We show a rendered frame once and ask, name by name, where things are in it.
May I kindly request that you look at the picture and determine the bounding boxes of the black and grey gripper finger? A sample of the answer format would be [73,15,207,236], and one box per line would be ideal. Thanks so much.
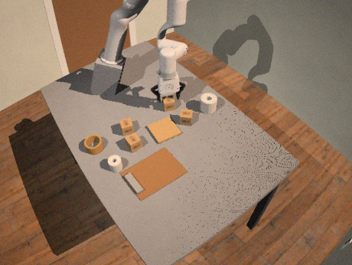
[151,85,161,103]
[176,82,186,100]

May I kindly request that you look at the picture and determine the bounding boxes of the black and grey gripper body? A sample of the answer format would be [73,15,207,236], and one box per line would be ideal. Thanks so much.
[158,72,180,94]

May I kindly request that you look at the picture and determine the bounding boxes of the tan cardboard carton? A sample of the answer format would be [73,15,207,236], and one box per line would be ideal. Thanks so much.
[162,95,175,112]
[180,109,193,126]
[125,132,142,153]

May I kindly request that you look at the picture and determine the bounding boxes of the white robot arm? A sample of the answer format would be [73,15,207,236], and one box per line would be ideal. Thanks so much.
[100,0,190,78]

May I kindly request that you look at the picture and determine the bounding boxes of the white cylinder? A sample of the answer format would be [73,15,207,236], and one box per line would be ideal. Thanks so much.
[108,155,123,173]

